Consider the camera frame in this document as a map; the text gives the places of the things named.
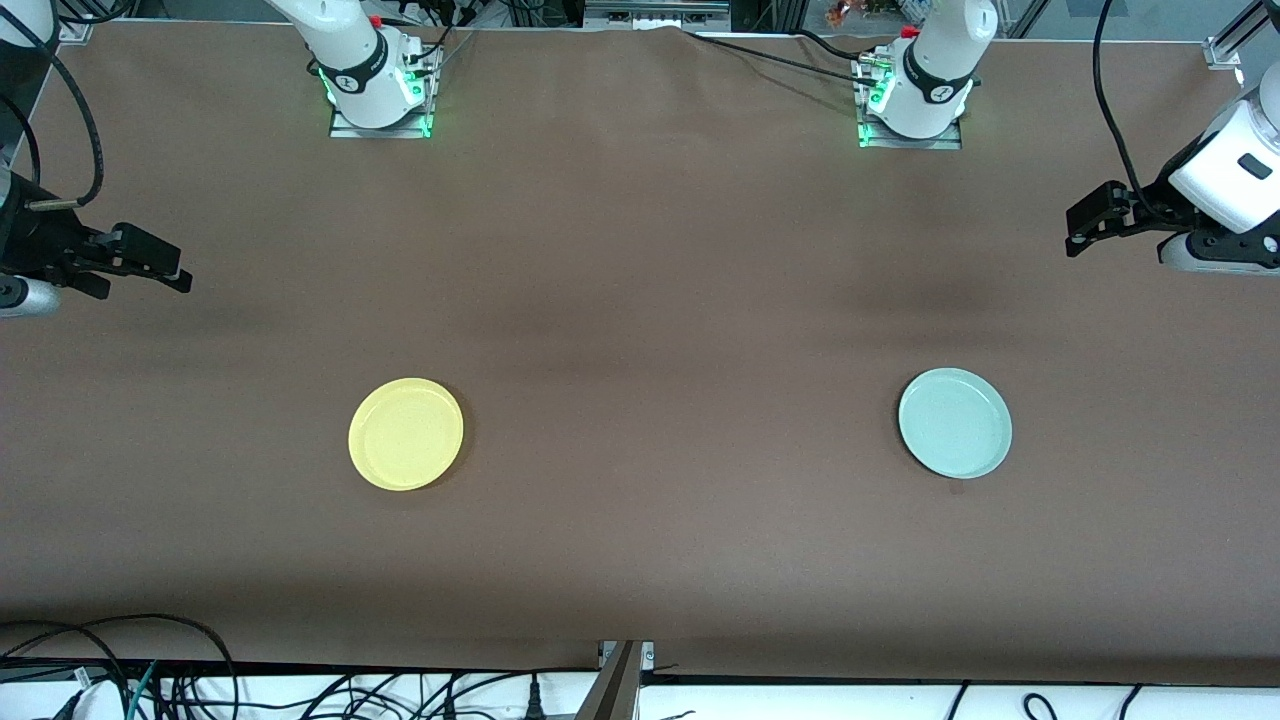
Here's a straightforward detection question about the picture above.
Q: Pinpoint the pale green plate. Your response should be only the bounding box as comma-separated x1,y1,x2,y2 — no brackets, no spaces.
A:
898,367,1013,480

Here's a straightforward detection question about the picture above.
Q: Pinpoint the yellow plate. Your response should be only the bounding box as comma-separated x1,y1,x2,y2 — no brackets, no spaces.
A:
348,377,465,492

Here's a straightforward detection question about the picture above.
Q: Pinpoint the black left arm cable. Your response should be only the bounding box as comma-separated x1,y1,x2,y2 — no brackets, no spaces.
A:
1092,0,1171,206

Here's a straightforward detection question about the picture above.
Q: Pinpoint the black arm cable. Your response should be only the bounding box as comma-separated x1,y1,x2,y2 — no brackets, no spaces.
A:
1092,0,1171,206
0,0,106,213

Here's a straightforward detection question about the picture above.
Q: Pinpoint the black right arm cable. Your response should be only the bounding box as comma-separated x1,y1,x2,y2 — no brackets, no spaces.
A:
0,0,106,213

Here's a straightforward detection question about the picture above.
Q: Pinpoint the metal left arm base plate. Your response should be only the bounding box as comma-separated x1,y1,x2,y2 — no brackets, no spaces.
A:
852,55,964,151

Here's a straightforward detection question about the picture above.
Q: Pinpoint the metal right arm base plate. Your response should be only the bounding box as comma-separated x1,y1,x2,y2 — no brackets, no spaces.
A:
328,45,441,140

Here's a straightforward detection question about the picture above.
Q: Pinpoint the short black table cable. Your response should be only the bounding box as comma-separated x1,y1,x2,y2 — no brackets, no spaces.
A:
795,28,879,61

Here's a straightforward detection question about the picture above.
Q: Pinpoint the long black table cable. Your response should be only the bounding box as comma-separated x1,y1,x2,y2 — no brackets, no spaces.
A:
685,30,881,89

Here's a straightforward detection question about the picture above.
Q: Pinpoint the black looping cable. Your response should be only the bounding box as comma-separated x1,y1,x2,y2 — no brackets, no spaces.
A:
0,613,239,720

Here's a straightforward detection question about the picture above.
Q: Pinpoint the green cable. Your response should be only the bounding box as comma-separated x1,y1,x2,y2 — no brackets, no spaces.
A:
125,660,161,720

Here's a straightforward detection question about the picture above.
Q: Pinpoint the aluminium profile post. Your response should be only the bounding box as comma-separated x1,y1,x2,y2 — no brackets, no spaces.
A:
573,640,656,720

